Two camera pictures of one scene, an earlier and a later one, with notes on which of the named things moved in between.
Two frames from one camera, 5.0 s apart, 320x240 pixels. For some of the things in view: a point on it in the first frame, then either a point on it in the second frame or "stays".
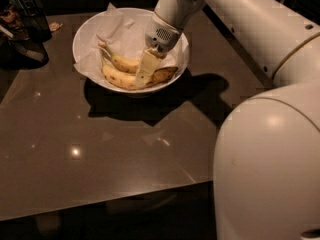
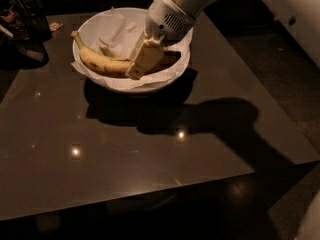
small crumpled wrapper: x=54 y=26 stays
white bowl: x=110 y=45 stays
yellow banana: x=126 y=80 -> x=99 y=62
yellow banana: x=123 y=63 stays
